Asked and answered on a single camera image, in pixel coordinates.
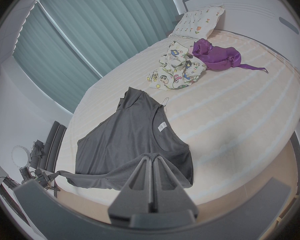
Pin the black T-shirt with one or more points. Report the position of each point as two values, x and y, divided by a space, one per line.
127 139

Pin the blue-green curtain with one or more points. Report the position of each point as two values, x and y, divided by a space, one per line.
52 66
110 21

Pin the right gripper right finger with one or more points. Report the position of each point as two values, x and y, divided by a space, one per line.
170 201

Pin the white round mirror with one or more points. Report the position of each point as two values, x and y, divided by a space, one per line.
13 150

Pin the black chest of drawers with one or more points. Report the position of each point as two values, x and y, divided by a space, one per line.
53 146

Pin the bed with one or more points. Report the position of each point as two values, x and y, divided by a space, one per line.
227 104

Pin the white printed pyjama top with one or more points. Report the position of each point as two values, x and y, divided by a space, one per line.
175 69

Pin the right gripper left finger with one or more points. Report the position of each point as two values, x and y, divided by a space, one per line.
135 201

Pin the purple garment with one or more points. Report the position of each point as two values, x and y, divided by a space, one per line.
215 56

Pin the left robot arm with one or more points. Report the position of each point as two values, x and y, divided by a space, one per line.
2 179

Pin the white printed pillow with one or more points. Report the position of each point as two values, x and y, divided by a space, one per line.
197 21

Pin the pink garment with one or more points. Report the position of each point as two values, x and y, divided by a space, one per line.
190 51

